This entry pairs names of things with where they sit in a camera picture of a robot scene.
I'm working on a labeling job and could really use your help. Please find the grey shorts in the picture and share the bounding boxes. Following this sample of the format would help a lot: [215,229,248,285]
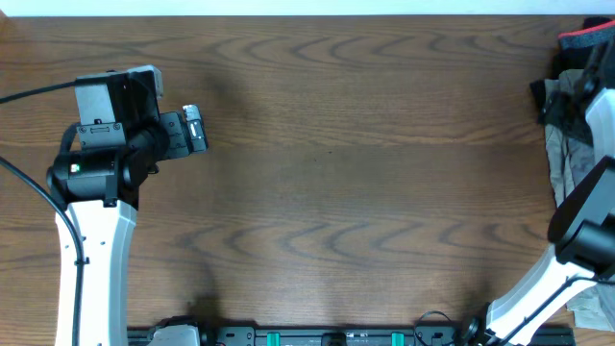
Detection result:
[545,125,595,207]

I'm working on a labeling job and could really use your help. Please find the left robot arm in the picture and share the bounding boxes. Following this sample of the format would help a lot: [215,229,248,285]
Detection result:
[47,65,209,345]

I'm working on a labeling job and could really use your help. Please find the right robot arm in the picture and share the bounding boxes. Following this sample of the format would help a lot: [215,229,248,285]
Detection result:
[454,40,614,345]

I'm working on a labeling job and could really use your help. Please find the dark garment red trim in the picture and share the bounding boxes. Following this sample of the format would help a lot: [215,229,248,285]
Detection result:
[529,16,614,110]

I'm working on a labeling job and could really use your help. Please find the beige folded shorts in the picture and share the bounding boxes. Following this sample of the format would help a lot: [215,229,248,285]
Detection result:
[545,90,614,332]

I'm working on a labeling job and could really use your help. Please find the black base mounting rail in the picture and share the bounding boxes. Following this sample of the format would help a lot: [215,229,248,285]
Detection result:
[127,316,577,346]

